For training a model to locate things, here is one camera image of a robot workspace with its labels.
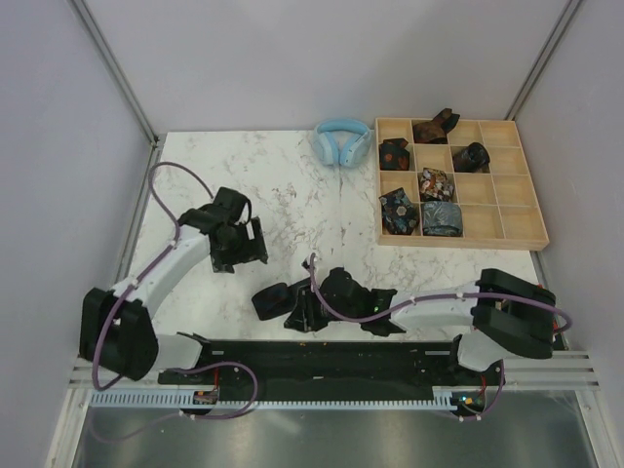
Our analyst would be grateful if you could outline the dark glossy rolled tie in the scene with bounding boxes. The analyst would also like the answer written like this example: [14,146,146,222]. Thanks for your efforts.
[452,141,490,173]

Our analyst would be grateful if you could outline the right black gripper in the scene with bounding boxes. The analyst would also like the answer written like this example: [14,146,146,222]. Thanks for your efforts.
[284,281,361,332]

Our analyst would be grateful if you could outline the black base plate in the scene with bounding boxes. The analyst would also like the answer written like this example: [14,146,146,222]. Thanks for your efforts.
[158,340,500,400]

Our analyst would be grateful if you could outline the light blue headphones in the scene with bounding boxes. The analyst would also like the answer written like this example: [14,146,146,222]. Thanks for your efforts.
[311,119,373,169]

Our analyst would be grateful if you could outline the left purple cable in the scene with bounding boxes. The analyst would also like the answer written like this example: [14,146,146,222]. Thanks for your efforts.
[90,163,259,443]

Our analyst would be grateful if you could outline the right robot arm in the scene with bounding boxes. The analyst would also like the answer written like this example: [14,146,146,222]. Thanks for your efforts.
[281,267,557,384]

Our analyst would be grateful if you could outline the purple cable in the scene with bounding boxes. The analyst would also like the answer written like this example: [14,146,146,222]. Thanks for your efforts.
[90,163,259,443]
[309,253,574,423]

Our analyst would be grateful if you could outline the blue hexagon rolled tie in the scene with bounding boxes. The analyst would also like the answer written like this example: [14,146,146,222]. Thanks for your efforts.
[379,187,420,236]

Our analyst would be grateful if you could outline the grey blue rolled tie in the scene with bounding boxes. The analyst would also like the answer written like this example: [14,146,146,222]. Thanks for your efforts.
[421,201,463,237]

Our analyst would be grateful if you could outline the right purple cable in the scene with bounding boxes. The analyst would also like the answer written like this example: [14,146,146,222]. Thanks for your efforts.
[309,253,574,423]

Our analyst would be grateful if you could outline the brown rolled tie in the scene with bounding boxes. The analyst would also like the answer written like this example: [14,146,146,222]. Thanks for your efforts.
[412,108,460,144]

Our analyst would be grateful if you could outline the colourful patchwork rolled tie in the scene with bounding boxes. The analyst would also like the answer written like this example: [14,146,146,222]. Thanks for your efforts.
[419,168,454,202]

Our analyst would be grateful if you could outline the white slotted cable duct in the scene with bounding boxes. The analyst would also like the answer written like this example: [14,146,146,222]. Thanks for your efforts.
[89,389,486,411]

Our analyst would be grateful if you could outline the dark blue striped tie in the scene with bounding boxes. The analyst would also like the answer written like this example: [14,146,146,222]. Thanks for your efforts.
[252,283,296,321]

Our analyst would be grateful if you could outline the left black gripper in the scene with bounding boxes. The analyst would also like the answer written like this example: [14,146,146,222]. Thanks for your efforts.
[212,217,267,274]

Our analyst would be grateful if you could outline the aluminium rail frame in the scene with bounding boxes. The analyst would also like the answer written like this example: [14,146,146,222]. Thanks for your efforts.
[46,132,598,467]

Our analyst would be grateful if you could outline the black orange-dotted rolled tie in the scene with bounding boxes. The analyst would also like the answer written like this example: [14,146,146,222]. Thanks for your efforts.
[378,137,410,171]

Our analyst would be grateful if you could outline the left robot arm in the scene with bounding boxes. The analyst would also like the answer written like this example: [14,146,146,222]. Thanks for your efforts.
[79,187,268,383]

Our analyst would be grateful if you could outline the wooden compartment tray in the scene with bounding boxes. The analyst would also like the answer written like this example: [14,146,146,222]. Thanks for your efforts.
[373,117,550,252]

